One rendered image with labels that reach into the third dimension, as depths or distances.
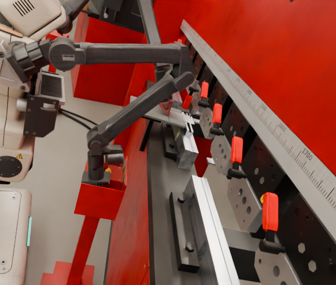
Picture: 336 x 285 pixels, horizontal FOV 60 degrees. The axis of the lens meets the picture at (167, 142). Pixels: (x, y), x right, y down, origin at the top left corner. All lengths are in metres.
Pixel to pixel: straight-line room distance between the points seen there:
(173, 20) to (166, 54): 1.19
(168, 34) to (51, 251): 1.57
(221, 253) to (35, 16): 0.86
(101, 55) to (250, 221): 0.61
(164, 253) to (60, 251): 1.13
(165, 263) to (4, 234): 0.96
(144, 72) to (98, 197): 1.27
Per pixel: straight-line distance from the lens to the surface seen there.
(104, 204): 1.15
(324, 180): 0.49
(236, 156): 0.66
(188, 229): 0.92
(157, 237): 0.90
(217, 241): 0.84
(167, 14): 2.12
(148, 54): 0.94
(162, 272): 0.83
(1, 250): 1.56
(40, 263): 1.87
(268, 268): 0.56
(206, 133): 0.96
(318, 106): 0.55
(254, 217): 0.61
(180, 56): 0.96
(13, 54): 0.91
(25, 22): 1.04
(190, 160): 1.22
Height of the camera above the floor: 1.50
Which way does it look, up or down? 27 degrees down
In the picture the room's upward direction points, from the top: 22 degrees clockwise
